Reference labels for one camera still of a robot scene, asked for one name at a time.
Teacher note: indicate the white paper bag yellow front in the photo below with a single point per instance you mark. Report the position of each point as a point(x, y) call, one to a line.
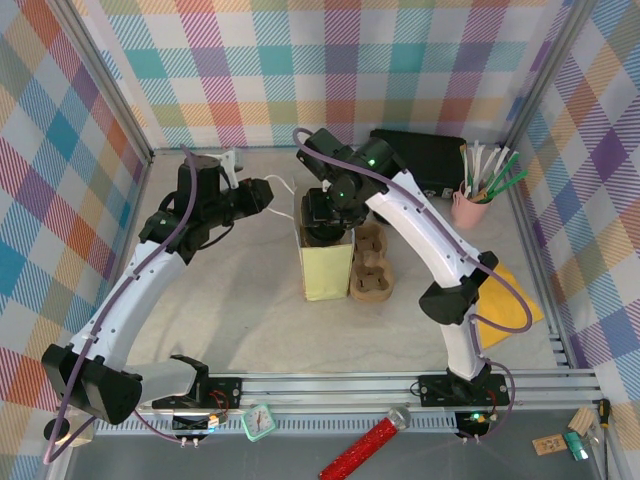
point(325, 275)

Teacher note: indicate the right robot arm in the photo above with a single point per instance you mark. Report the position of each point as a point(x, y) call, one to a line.
point(430, 235)

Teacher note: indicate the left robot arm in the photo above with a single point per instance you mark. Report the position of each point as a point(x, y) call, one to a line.
point(130, 300)

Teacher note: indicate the black hard case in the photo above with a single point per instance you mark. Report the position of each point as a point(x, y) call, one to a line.
point(435, 160)

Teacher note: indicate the white wrapped straw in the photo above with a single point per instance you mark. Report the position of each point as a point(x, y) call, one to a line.
point(481, 160)
point(492, 165)
point(475, 160)

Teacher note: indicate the pink holder cup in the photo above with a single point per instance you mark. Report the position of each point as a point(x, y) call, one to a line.
point(470, 212)

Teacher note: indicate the yellow paper napkin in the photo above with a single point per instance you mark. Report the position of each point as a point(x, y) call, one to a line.
point(500, 305)

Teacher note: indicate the left electronics module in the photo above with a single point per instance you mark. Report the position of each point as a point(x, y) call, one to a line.
point(190, 422)

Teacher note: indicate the electronics module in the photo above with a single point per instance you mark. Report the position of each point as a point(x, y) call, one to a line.
point(472, 420)
point(190, 422)

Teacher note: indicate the teal alarm clock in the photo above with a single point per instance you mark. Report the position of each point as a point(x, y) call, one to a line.
point(259, 422)

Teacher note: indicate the gold block black disc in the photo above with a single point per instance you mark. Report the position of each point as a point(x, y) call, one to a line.
point(85, 434)

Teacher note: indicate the red glitter microphone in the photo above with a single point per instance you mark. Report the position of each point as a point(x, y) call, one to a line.
point(365, 445)

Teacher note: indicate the right electronics module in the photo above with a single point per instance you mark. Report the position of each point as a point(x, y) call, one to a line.
point(472, 420)

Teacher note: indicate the small wooden block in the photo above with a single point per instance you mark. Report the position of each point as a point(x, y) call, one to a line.
point(581, 420)

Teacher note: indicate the black yellow screwdriver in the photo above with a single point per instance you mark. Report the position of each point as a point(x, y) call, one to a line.
point(605, 412)

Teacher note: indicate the teal clip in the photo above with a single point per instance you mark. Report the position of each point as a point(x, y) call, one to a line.
point(576, 444)

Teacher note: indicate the aluminium frame post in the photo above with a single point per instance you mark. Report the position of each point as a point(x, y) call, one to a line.
point(100, 75)
point(547, 70)

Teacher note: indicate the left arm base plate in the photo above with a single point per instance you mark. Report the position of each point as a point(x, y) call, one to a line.
point(232, 385)

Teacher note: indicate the aluminium cross rail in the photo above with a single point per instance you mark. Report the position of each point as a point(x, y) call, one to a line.
point(325, 387)

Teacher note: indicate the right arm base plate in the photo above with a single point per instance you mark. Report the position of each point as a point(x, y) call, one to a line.
point(431, 387)

